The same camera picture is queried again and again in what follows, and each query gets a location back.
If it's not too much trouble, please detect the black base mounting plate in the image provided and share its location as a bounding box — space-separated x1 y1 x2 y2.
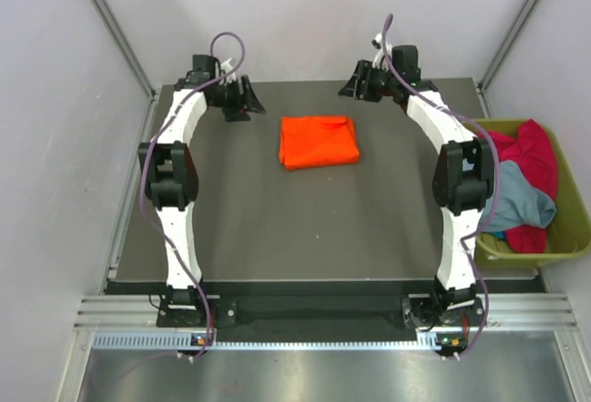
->
156 281 486 341

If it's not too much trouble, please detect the crimson red t shirt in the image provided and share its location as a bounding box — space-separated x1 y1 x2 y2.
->
488 119 559 254

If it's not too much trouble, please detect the aluminium corner post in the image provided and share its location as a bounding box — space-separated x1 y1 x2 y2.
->
476 0 542 95
90 0 156 98

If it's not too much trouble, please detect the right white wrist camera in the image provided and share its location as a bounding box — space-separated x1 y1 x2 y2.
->
371 33 392 69

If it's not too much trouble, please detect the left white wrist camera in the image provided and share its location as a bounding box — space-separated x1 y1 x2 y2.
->
220 58 237 85

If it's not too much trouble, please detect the orange t shirt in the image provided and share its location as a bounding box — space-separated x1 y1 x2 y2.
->
278 116 361 170

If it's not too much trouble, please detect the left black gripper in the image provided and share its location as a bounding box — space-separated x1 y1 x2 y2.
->
211 76 266 123

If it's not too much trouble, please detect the olive green laundry basket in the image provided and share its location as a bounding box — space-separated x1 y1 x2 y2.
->
476 119 590 269

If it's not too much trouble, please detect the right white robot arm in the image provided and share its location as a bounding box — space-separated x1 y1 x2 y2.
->
339 42 496 329

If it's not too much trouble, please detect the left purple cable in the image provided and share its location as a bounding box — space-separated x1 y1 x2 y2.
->
139 31 247 361

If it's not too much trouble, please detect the left aluminium corner post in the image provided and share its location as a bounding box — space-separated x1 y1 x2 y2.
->
90 0 156 98

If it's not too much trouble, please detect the grey blue t shirt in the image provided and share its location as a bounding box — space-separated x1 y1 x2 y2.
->
478 161 557 233

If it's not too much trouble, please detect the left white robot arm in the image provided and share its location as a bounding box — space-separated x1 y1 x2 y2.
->
138 55 265 328

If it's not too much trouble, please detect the right aluminium corner post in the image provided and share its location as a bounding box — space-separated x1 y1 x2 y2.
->
476 0 542 95

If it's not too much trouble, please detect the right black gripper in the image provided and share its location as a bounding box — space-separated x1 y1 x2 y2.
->
336 62 397 104

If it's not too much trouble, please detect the slotted grey cable duct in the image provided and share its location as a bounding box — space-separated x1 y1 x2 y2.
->
91 331 467 352

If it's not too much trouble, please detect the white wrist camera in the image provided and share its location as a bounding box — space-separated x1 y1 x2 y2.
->
220 58 237 85
371 33 392 69

